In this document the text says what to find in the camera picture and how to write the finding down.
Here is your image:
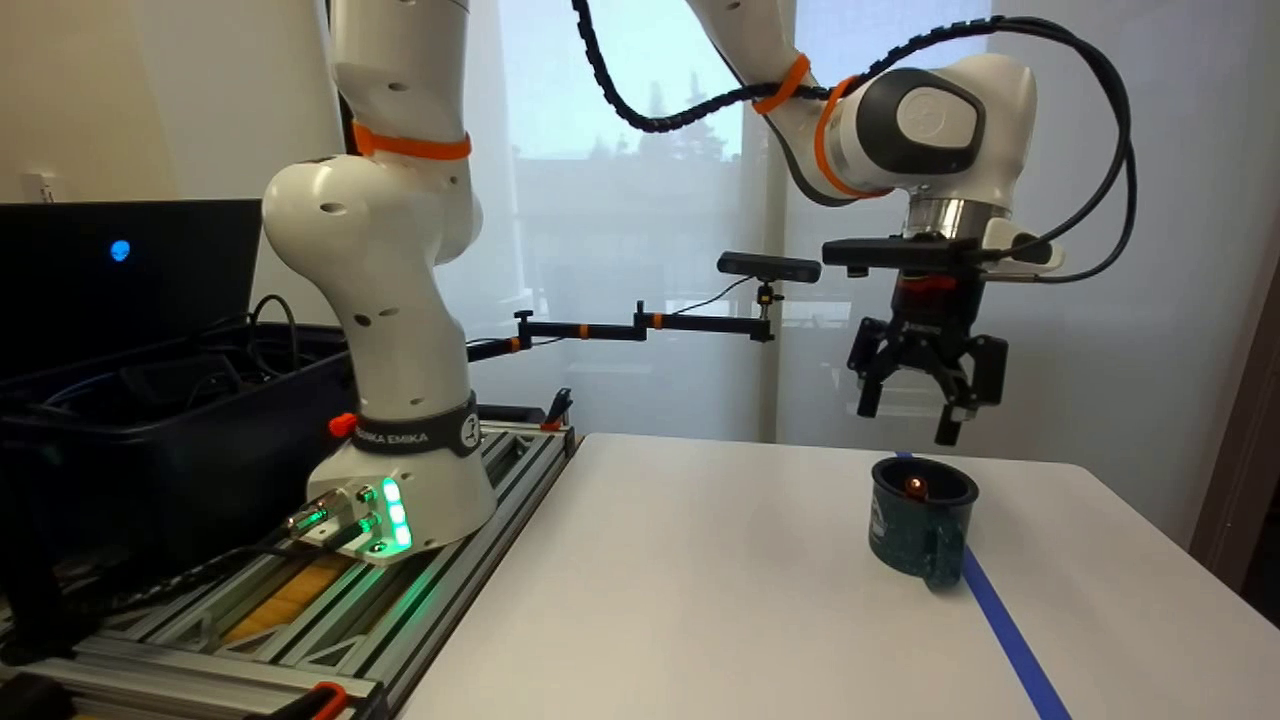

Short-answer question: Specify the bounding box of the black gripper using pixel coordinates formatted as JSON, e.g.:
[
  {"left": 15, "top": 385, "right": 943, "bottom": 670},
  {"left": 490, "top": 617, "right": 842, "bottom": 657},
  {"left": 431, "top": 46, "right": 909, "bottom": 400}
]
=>
[{"left": 846, "top": 267, "right": 1012, "bottom": 453}]

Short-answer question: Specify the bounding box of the dark green mug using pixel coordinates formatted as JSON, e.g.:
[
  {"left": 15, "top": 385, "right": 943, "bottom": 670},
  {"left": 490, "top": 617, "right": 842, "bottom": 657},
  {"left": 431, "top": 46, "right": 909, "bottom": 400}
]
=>
[{"left": 864, "top": 453, "right": 984, "bottom": 595}]

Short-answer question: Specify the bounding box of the blue tape strip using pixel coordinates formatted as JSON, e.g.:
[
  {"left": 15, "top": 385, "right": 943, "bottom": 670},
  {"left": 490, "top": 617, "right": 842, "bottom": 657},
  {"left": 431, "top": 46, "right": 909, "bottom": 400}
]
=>
[{"left": 891, "top": 448, "right": 1077, "bottom": 720}]

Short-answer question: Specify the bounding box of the small black orange clamp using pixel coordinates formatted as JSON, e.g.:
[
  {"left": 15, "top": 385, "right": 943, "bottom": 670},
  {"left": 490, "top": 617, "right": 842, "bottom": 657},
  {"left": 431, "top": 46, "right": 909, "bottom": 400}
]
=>
[{"left": 537, "top": 385, "right": 582, "bottom": 439}]

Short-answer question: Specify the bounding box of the yellow wooden strip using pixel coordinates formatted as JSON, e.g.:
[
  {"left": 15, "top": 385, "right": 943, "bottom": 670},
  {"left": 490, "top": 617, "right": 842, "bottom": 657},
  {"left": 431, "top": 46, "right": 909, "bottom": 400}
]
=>
[{"left": 216, "top": 553, "right": 362, "bottom": 654}]

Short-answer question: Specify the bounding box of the large black orange clamp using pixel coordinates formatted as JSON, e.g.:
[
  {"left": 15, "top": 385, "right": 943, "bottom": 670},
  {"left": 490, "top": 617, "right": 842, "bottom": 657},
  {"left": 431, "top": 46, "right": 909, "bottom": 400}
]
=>
[{"left": 269, "top": 675, "right": 391, "bottom": 720}]

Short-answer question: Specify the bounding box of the black plastic bin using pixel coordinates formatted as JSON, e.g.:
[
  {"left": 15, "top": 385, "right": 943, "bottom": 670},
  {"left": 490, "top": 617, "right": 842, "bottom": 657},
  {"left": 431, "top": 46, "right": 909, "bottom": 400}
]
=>
[{"left": 0, "top": 319, "right": 362, "bottom": 614}]

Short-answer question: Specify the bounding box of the black monitor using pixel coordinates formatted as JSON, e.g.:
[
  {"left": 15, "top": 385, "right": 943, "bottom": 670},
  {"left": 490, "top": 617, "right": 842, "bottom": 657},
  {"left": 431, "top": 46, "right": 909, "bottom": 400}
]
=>
[{"left": 0, "top": 197, "right": 269, "bottom": 394}]

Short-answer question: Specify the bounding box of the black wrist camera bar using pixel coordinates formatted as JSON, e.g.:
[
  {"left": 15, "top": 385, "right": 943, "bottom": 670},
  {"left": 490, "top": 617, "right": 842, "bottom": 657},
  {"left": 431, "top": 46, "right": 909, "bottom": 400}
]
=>
[{"left": 816, "top": 228, "right": 1061, "bottom": 284}]

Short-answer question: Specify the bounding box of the black bar camera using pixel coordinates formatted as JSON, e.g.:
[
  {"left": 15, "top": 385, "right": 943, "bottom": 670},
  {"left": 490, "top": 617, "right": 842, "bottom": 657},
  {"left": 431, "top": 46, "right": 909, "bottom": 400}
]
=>
[{"left": 713, "top": 248, "right": 824, "bottom": 290}]

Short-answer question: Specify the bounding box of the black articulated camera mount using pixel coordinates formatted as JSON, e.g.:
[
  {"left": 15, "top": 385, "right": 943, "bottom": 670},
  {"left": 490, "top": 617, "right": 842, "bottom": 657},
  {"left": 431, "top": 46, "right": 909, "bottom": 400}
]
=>
[{"left": 463, "top": 275, "right": 780, "bottom": 367}]

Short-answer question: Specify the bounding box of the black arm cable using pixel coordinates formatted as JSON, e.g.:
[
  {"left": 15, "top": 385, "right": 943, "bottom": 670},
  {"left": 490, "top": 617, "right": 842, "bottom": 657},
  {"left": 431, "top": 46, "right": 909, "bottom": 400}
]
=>
[{"left": 568, "top": 0, "right": 1145, "bottom": 290}]

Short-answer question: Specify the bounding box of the aluminium extrusion base frame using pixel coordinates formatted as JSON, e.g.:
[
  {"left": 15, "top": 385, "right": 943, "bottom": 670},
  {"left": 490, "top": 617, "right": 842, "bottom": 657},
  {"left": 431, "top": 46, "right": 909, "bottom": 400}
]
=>
[{"left": 0, "top": 398, "right": 586, "bottom": 720}]

